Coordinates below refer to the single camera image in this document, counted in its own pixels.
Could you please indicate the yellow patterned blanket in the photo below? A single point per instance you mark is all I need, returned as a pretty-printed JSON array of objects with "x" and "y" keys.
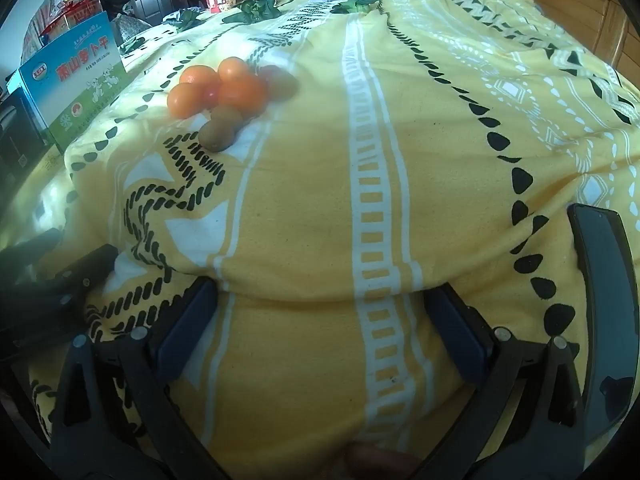
[{"x": 310, "y": 210}]

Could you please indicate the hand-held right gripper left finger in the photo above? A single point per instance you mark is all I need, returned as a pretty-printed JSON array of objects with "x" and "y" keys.
[{"x": 187, "y": 320}]

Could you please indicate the red cherry tomato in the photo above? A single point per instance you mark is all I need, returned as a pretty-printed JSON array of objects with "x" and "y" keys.
[{"x": 212, "y": 94}]

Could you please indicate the wooden wardrobe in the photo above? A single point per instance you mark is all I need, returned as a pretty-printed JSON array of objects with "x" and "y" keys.
[{"x": 580, "y": 5}]

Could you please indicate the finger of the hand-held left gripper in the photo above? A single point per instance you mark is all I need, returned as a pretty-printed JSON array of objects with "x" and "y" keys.
[{"x": 97, "y": 262}]

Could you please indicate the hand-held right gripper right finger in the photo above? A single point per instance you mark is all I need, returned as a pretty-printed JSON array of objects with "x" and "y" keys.
[{"x": 457, "y": 330}]

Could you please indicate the blue and green printed box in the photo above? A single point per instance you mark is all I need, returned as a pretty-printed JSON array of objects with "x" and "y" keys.
[{"x": 75, "y": 75}]

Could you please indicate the round patterned folding table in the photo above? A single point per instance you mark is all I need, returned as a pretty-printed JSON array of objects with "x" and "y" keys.
[{"x": 47, "y": 0}]

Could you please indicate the brown kiwi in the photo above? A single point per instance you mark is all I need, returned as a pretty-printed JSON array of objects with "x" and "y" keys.
[
  {"x": 217, "y": 133},
  {"x": 282, "y": 83},
  {"x": 229, "y": 113}
]

